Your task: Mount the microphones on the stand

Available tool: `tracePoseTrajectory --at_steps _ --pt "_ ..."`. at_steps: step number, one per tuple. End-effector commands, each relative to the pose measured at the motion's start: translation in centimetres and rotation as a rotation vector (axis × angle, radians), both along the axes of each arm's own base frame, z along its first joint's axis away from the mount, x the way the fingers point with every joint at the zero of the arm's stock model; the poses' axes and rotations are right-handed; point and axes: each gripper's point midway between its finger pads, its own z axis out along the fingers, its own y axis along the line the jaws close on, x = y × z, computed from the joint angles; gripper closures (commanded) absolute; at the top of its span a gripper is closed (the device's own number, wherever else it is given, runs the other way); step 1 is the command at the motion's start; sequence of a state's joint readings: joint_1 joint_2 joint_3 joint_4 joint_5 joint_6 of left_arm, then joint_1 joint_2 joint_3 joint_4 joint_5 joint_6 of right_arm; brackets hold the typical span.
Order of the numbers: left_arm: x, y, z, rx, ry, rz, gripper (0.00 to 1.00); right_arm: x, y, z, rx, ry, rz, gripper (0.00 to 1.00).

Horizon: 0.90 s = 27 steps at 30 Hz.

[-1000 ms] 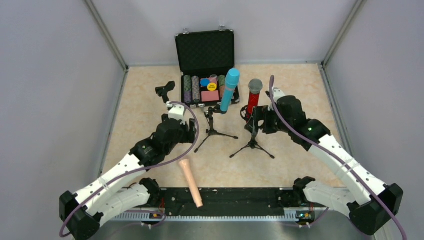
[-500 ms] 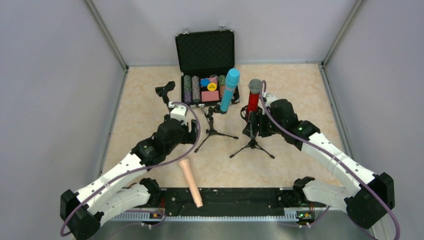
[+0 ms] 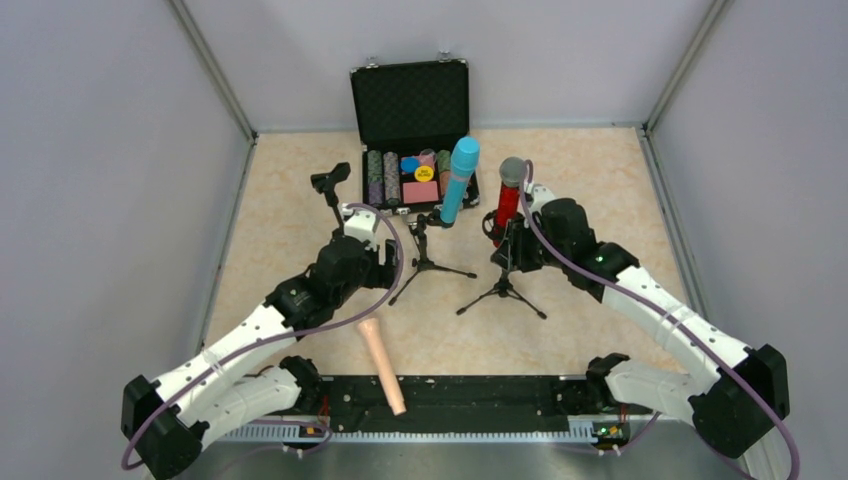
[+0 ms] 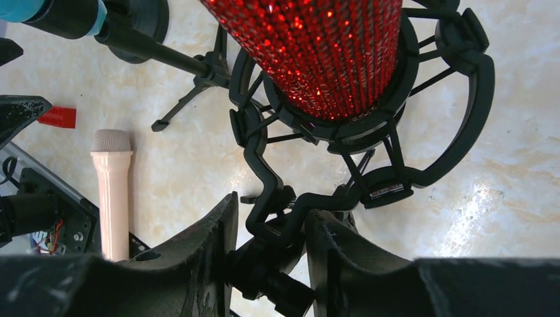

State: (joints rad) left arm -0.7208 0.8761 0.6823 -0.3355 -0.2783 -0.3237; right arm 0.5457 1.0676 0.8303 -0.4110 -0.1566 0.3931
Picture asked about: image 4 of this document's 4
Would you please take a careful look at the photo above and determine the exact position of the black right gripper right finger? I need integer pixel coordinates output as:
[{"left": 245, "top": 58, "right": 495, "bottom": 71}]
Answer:
[{"left": 305, "top": 211, "right": 559, "bottom": 316}]

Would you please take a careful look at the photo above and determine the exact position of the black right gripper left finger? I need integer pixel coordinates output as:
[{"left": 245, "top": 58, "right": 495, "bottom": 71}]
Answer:
[{"left": 1, "top": 192, "right": 238, "bottom": 316}]

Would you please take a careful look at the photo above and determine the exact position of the black tripod shock-mount stand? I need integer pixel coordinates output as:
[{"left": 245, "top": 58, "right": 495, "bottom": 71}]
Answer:
[{"left": 228, "top": 1, "right": 495, "bottom": 316}]

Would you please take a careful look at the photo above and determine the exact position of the red glitter microphone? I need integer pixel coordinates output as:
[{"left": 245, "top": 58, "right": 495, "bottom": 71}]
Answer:
[{"left": 204, "top": 0, "right": 402, "bottom": 122}]

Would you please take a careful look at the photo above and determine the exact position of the blue toy microphone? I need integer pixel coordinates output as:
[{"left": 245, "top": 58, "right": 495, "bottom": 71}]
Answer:
[{"left": 1, "top": 0, "right": 108, "bottom": 40}]

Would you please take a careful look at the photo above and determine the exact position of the black tripod clip mic stand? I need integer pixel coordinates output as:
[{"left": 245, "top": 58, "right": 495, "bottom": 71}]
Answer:
[{"left": 24, "top": 0, "right": 232, "bottom": 133}]

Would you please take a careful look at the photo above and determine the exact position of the black round-base mic stand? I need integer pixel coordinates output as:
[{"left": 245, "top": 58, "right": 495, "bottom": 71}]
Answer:
[{"left": 95, "top": 0, "right": 170, "bottom": 64}]

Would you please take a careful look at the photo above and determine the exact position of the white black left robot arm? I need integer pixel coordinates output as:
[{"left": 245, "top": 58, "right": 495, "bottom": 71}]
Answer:
[{"left": 1, "top": 38, "right": 52, "bottom": 149}]

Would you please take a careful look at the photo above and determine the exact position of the peach pink microphone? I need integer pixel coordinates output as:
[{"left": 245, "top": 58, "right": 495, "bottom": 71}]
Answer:
[{"left": 90, "top": 129, "right": 133, "bottom": 262}]

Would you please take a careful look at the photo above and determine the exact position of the small red block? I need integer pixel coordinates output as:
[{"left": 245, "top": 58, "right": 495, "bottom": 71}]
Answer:
[{"left": 37, "top": 106, "right": 77, "bottom": 129}]

